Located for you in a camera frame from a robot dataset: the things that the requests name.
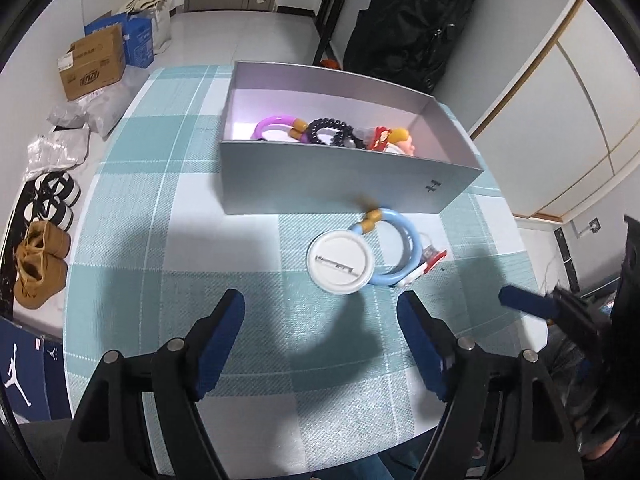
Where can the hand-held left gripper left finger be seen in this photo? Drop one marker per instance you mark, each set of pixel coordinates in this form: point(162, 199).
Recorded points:
point(220, 345)

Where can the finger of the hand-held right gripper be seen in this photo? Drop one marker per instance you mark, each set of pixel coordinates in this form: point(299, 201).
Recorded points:
point(525, 302)

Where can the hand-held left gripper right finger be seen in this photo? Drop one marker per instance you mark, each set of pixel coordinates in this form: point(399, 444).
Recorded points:
point(425, 345)

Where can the red and white ornament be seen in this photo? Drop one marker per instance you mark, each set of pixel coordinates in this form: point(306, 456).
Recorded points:
point(432, 258)

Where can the white round badge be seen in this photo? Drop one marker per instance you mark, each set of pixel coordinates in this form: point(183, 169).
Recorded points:
point(340, 260)

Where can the grey cardboard box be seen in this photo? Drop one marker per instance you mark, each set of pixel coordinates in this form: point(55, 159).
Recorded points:
point(325, 180)

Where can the pink pig toy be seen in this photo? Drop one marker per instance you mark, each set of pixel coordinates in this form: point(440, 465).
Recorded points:
point(404, 141)

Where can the red round ornament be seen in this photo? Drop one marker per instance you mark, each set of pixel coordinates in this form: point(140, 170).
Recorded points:
point(381, 137)

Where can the person's right hand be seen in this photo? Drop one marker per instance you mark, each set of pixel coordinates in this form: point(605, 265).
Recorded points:
point(602, 449)

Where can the teal checked tablecloth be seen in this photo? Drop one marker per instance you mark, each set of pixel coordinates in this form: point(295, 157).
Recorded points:
point(175, 210)

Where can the white wardrobe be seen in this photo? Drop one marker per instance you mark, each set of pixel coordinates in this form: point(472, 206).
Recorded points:
point(565, 125)

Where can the brown boot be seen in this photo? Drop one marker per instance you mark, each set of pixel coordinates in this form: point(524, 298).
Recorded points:
point(47, 240)
point(37, 280)

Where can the blue shoebox with white figure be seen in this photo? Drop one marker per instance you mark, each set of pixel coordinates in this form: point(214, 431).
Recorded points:
point(25, 370)

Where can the black and white shoe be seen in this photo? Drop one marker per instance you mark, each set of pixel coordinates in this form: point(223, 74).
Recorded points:
point(57, 187)
point(47, 212)

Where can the clear plastic bag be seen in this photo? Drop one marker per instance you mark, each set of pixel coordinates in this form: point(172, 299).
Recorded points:
point(107, 107)
point(57, 152)

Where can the small orange object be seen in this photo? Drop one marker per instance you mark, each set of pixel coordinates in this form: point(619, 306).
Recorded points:
point(330, 64)

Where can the black backpack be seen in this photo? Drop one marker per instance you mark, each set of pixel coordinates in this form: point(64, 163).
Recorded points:
point(410, 20)

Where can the brown cardboard box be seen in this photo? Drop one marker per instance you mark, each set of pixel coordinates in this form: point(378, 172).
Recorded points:
point(92, 67)

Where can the blue cardboard box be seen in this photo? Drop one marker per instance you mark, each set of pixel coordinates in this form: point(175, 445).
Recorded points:
point(140, 40)

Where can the white cloth bag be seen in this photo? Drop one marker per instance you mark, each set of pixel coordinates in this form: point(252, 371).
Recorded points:
point(155, 15)

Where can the black coat rack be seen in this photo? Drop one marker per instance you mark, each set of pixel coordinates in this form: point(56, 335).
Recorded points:
point(332, 10)

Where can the wall socket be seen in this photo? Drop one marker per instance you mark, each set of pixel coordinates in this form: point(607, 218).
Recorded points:
point(589, 226)

